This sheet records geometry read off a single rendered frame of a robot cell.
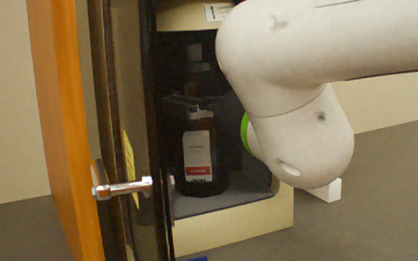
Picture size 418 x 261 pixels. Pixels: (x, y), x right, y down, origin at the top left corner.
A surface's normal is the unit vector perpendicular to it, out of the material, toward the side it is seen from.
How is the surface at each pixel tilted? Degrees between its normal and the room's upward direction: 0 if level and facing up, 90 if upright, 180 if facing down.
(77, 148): 90
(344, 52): 112
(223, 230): 90
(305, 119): 94
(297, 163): 102
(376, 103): 90
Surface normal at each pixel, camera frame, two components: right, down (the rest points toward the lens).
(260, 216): 0.46, 0.22
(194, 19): 0.11, -0.16
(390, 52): -0.44, 0.67
